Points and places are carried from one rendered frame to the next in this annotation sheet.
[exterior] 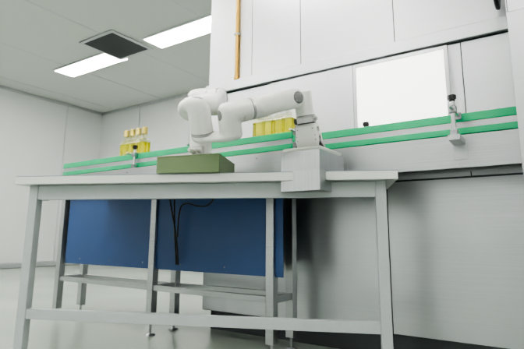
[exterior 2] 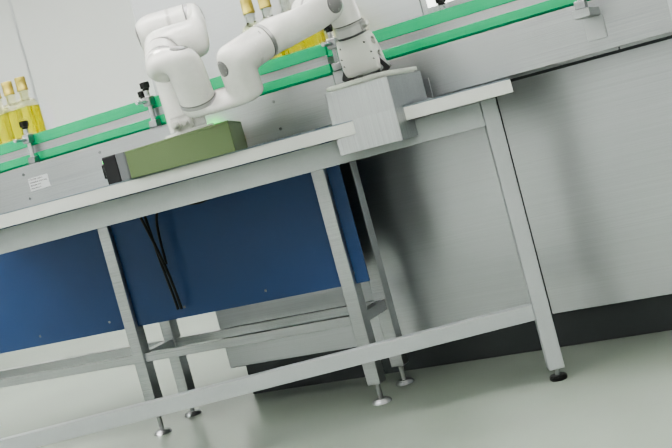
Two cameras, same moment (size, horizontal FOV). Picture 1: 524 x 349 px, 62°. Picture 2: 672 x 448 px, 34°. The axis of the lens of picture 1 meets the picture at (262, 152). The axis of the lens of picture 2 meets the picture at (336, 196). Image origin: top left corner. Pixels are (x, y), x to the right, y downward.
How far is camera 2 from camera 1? 1.05 m
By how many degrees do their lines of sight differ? 15
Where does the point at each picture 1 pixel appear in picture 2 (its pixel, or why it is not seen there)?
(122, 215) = (40, 252)
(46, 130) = not seen: outside the picture
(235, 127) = (252, 80)
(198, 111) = (188, 70)
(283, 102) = (315, 19)
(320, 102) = not seen: outside the picture
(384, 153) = (482, 49)
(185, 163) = (176, 150)
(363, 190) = (466, 120)
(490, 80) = not seen: outside the picture
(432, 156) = (556, 41)
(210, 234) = (225, 245)
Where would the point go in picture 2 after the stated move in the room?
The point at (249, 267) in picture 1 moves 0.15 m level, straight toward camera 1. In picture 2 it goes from (308, 280) to (316, 285)
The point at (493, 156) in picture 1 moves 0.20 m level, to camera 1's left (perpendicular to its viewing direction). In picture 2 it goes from (641, 26) to (562, 47)
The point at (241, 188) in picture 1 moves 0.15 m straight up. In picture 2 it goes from (275, 166) to (259, 107)
